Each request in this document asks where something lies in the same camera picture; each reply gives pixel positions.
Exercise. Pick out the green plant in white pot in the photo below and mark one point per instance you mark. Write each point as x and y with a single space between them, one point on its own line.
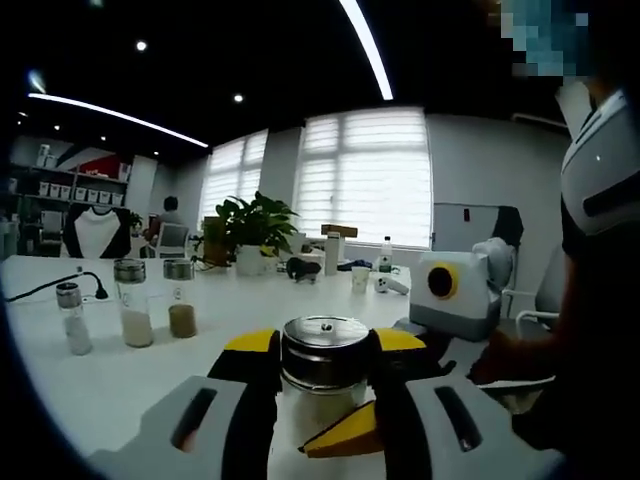
255 220

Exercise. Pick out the narrow window white blinds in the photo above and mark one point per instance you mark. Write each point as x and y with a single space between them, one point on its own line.
235 175

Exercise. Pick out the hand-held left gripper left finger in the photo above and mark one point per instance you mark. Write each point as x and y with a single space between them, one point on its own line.
240 400

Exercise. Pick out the clear plastic water bottle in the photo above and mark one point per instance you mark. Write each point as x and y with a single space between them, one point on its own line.
385 260

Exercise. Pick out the black and white shirt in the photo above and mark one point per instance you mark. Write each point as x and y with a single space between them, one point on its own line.
97 230

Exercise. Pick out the shelf rack with white bins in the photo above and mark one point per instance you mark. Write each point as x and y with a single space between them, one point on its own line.
95 195

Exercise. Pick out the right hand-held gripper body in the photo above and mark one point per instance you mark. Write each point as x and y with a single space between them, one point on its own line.
470 310

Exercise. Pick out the person's black clothing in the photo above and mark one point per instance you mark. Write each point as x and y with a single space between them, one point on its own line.
600 325

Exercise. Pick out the white tall tumbler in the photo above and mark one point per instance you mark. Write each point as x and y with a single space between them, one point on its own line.
332 257

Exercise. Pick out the curved ceiling light strip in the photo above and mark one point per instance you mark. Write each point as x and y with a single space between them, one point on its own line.
371 50
125 119

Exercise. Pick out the white paper cup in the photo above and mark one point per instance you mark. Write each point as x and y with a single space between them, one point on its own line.
360 280

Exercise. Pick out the white mesh office chair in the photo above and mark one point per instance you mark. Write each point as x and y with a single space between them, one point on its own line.
175 237

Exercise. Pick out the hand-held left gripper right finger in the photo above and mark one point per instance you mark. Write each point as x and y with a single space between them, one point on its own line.
400 400

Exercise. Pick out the short seasoning bottle white powder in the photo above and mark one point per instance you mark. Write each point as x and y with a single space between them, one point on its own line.
75 330

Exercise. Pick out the white chest-worn device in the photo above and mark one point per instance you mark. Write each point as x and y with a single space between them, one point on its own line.
600 165

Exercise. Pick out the flat cardboard box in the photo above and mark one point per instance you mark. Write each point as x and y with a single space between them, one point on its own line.
340 230

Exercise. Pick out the tall seasoning bottle pale powder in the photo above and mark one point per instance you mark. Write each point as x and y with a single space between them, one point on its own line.
135 325

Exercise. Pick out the brown paper bag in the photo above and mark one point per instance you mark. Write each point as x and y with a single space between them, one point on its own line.
215 240

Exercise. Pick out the person's right hand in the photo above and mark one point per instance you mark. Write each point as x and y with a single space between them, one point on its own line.
510 360

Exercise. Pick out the tall seasoning bottle brown powder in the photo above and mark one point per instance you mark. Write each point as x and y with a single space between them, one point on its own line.
181 320

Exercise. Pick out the white handheld controller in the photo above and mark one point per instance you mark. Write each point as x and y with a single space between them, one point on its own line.
392 286

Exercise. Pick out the small plant yellow pot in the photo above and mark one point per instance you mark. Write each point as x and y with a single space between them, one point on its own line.
135 220

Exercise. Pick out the wide window white blinds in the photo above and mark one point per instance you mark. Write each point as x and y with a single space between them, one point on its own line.
365 175

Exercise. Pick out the dark grey headphones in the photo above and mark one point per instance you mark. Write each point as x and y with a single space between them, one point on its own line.
302 267

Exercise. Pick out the dark jacket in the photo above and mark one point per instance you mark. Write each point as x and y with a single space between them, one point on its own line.
509 225

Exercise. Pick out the short seasoning bottle beige powder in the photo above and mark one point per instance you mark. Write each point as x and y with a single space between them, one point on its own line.
325 360

